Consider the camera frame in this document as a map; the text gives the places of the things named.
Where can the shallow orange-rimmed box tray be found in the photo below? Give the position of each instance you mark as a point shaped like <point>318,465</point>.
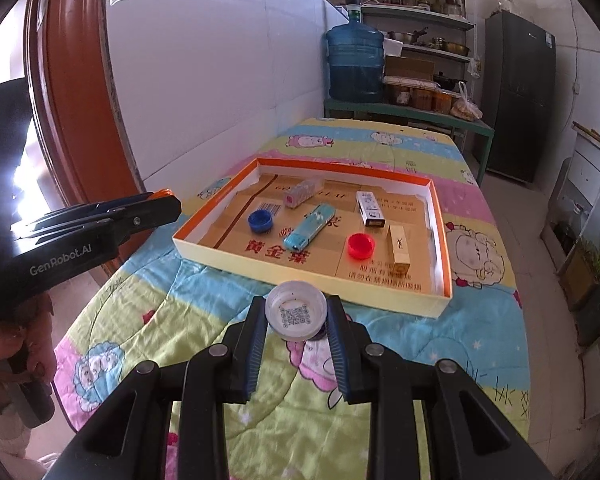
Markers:
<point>220,252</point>

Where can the white kitchen cabinet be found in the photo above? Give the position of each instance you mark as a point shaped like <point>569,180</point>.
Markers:
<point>587,175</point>

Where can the wooden door frame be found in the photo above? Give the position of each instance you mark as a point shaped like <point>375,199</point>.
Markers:
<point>75,85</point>

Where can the blue bottle cap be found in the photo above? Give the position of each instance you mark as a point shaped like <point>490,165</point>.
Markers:
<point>261,221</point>

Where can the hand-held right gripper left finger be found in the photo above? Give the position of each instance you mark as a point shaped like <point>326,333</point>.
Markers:
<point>255,352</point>

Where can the blue water jug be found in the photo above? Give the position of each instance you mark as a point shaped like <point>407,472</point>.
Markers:
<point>355,60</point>

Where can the white bottle cap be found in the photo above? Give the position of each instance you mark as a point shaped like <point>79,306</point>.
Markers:
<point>295,312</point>

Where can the clear floral lighter case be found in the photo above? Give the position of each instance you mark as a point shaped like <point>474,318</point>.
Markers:
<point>304,192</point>

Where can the white sticker-covered box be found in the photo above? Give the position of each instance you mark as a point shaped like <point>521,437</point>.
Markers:
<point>370,209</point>

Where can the teal lighter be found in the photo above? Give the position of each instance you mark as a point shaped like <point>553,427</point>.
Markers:
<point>310,227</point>

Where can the red bottle cap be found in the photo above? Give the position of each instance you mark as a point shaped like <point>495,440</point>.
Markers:
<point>361,245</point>

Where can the metal storage shelf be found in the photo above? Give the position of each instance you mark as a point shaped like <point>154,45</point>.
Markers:
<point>420,15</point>

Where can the green table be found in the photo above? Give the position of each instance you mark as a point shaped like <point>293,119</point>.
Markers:
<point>405,109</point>

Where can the small gold box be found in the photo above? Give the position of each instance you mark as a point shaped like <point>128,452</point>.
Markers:
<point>400,247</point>

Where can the plastic bag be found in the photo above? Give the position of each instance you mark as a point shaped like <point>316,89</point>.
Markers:
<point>466,105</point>

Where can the dark grey refrigerator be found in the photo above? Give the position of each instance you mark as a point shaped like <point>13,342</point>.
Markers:
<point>520,100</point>

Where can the potted green plants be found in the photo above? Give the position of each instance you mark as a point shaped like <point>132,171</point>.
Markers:
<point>597,270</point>

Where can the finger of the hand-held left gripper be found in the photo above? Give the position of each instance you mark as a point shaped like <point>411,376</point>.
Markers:
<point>140,217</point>
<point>105,204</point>

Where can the person's left hand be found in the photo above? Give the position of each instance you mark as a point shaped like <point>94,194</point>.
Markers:
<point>35,340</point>

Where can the orange bottle cap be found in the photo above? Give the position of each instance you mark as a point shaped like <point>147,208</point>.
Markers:
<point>162,192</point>

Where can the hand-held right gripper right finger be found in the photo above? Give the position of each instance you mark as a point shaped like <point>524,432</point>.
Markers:
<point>341,355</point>

